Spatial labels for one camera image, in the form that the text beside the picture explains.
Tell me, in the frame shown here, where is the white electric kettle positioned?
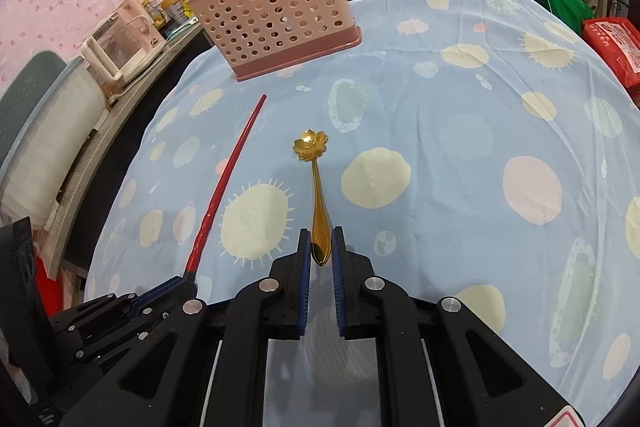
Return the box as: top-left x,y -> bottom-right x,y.
81,0 -> 167,102

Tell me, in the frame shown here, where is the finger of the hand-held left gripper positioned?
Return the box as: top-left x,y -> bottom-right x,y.
49,276 -> 197,334
52,299 -> 187,360

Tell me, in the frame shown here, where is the grey-blue chair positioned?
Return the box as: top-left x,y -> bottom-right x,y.
0,51 -> 107,220

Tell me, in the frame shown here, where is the red chopstick with black band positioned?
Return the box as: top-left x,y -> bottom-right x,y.
184,94 -> 267,284

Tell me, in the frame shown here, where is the gold flower spoon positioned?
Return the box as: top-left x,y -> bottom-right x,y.
292,128 -> 335,267

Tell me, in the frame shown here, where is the blue spotted tablecloth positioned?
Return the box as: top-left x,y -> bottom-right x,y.
82,0 -> 640,427

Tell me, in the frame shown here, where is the yellow tin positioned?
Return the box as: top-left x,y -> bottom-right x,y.
161,0 -> 195,34

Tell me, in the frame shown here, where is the red bag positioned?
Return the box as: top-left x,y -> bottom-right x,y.
581,17 -> 640,108

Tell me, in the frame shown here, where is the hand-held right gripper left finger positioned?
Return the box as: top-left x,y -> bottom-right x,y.
60,229 -> 311,427

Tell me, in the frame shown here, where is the pink perforated utensil holder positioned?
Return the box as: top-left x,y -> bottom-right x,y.
189,0 -> 363,82

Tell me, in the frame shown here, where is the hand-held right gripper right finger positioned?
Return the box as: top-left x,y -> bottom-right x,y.
332,226 -> 576,427

